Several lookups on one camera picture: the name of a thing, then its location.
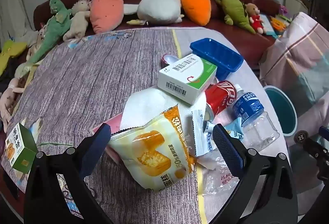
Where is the white sachet packet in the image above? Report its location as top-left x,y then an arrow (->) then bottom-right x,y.
191,110 -> 219,158

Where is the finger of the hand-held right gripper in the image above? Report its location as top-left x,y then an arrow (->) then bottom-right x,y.
318,126 -> 329,141
303,138 -> 329,181

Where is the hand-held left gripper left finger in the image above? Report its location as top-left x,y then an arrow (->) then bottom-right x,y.
24,123 -> 112,224

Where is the clear bottle blue label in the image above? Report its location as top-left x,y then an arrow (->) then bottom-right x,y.
233,84 -> 280,152

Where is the pink carrot plush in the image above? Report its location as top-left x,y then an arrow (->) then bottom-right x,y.
89,0 -> 124,34

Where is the white paper tissue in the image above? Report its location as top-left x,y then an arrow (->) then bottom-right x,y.
120,87 -> 206,132

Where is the pink plaid blanket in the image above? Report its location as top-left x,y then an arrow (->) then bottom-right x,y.
258,12 -> 329,188

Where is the teal trash bin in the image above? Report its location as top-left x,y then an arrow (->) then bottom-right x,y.
263,85 -> 298,137

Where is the yellow plush toy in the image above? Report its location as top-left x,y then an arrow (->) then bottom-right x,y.
0,40 -> 27,75

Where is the pale pink plush toy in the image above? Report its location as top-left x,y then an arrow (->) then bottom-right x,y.
0,77 -> 27,124

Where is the white green medicine box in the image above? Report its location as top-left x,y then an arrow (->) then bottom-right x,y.
158,54 -> 218,106

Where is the red soda can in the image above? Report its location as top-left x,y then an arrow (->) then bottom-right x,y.
205,80 -> 237,122

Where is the blue plastic tray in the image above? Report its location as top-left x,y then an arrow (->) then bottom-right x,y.
190,38 -> 244,81

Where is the teal green dinosaur plush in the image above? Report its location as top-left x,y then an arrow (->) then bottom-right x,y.
26,0 -> 73,64

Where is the brown teddy bear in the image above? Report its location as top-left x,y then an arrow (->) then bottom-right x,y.
244,3 -> 268,35

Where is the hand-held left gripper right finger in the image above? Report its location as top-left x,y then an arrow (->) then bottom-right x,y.
211,123 -> 300,224

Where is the clear plastic bag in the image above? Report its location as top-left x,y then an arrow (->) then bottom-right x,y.
197,147 -> 243,196

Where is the light blue wrapper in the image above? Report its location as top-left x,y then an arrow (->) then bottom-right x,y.
224,117 -> 244,142

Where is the beige doll plush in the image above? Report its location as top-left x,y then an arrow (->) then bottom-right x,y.
63,0 -> 92,42

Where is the small green cardboard box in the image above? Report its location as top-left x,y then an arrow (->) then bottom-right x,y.
5,124 -> 38,173

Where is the yellow cake snack packet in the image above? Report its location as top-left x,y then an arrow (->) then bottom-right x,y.
109,105 -> 197,193

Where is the orange sun toy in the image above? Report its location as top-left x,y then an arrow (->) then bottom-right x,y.
270,17 -> 290,36

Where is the olive green crocodile plush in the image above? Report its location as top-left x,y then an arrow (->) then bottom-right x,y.
215,0 -> 257,35

